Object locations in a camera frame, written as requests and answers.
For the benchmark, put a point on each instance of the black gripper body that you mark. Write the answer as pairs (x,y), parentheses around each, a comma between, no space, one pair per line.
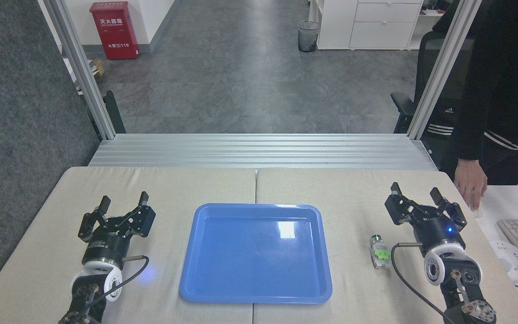
(106,248)
(436,231)

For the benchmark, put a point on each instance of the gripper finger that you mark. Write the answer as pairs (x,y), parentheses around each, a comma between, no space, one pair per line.
(142,221)
(456,217)
(398,208)
(87,227)

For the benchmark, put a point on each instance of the blue plastic tray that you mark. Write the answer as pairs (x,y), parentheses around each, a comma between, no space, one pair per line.
(241,256)

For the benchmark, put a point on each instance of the person's hand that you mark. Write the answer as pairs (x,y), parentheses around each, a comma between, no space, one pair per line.
(470,182)

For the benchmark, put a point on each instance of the white computer mouse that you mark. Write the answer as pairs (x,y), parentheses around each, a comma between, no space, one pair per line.
(478,213)

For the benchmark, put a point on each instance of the beige table mat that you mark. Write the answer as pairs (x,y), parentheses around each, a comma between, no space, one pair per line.
(353,193)
(164,189)

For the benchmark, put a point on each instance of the white side desk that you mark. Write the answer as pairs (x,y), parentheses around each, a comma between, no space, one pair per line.
(506,202)

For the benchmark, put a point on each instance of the white power strip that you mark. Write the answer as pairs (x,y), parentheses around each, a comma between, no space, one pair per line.
(513,261)

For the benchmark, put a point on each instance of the grey felt partition panel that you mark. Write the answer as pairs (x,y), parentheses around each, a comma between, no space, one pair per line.
(20,135)

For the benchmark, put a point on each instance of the person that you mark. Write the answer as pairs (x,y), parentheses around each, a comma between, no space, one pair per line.
(506,81)

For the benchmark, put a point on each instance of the black office chair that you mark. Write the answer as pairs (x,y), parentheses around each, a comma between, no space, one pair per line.
(427,63)

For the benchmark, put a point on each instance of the small wooden box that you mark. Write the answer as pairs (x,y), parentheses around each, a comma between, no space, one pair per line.
(98,67)

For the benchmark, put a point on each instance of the white drawer cabinet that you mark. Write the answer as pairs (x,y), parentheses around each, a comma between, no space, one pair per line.
(376,24)

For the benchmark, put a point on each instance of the mesh waste bin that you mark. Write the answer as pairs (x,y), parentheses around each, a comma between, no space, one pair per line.
(308,37)

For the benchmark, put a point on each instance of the red fire extinguisher box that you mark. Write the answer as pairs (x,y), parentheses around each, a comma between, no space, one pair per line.
(115,29)

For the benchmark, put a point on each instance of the silver aluminium rail bed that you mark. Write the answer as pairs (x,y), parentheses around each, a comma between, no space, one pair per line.
(259,150)

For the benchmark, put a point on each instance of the silver aluminium post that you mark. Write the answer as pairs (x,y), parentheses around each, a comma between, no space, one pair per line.
(83,76)
(439,76)

